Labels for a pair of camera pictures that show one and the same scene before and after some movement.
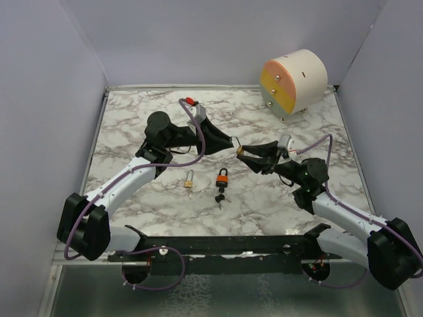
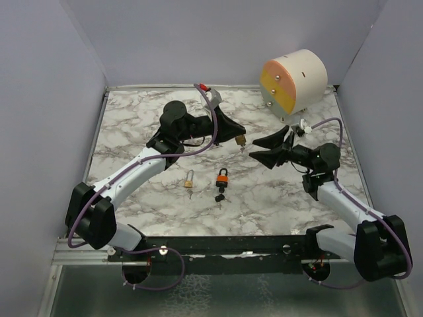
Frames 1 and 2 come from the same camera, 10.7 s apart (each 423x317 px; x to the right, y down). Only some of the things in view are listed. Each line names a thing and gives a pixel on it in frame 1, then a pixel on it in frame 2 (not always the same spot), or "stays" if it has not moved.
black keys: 220,197 stays
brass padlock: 240,149 → 240,140
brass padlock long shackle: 189,183 stays
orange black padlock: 222,178 stays
